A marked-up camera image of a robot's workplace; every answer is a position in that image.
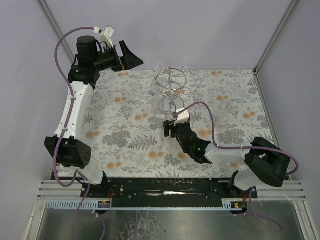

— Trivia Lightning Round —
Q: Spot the clear round wine glass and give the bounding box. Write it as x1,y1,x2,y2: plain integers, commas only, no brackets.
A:
160,120,175,143

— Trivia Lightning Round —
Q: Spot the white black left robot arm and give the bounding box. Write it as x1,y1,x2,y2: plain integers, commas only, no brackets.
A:
44,35,144,185

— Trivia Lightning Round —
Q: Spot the clear wine glass back left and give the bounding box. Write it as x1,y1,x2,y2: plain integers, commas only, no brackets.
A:
152,63,164,74

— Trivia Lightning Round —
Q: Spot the chrome wine glass rack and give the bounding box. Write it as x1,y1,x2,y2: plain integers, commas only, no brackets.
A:
153,67,188,115

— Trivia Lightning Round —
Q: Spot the floral patterned table mat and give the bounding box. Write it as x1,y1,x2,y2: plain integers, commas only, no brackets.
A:
56,68,287,179

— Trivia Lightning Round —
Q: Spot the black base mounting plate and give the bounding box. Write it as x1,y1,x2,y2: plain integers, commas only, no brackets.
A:
81,177,258,202

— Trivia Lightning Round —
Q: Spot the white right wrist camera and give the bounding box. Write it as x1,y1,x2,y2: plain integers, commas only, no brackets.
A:
172,108,190,126

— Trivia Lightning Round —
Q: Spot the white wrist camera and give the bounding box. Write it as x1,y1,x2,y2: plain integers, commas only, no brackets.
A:
172,108,190,126
93,25,115,48

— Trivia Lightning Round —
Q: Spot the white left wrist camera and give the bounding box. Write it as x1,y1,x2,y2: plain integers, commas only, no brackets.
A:
93,25,115,48

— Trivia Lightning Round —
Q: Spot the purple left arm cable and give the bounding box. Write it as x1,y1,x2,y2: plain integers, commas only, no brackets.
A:
51,26,107,240

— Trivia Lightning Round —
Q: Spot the grey slotted cable duct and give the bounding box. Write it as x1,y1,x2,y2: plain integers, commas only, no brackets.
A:
46,199,248,211

